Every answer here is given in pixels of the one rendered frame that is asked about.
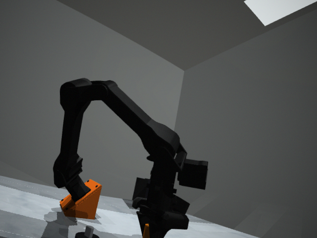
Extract orange knob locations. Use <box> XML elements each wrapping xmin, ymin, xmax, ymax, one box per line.
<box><xmin>143</xmin><ymin>224</ymin><xmax>150</xmax><ymax>238</ymax></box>

